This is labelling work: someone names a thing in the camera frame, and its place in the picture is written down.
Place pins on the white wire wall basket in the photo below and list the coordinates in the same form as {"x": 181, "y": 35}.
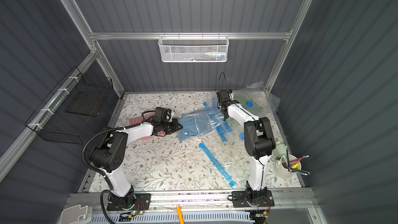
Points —
{"x": 202, "y": 50}

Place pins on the white pen cup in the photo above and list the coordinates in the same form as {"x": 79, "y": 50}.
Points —
{"x": 285, "y": 166}

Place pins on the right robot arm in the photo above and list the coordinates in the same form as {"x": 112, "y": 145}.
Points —
{"x": 259, "y": 139}

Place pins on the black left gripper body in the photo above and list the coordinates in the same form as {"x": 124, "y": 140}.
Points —
{"x": 169, "y": 125}

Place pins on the black wire wall basket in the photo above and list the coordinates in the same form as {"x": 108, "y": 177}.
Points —
{"x": 69, "y": 116}

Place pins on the orange pencil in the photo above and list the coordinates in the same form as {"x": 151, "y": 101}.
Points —
{"x": 180, "y": 216}

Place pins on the vacuum bag with green striped garment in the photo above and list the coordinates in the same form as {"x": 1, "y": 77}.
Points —
{"x": 257, "y": 99}

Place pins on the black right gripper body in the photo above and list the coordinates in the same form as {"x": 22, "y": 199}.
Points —
{"x": 223, "y": 109}

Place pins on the vacuum bag with blue garment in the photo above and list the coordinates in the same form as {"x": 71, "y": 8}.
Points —
{"x": 227, "y": 126}

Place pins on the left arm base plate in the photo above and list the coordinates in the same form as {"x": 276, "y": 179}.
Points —
{"x": 131, "y": 202}

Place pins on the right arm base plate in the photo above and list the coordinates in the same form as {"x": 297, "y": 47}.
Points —
{"x": 247, "y": 198}

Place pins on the white plastic holder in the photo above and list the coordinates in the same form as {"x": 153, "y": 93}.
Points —
{"x": 76, "y": 215}

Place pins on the red white striped tank top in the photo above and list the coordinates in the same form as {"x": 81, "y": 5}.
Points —
{"x": 146, "y": 126}

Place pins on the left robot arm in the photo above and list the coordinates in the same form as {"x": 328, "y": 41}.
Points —
{"x": 104, "y": 152}

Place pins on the clear blue-zip vacuum bag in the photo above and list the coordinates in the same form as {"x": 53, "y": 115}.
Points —
{"x": 230, "y": 163}

